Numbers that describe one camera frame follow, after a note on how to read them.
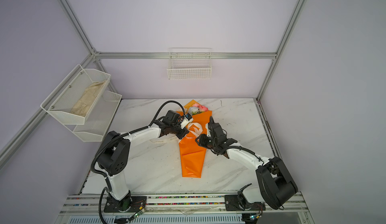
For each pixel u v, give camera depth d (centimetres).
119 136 51
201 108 108
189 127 90
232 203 73
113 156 49
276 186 42
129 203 70
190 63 95
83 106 76
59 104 68
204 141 76
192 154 87
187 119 82
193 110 107
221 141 67
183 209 73
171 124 74
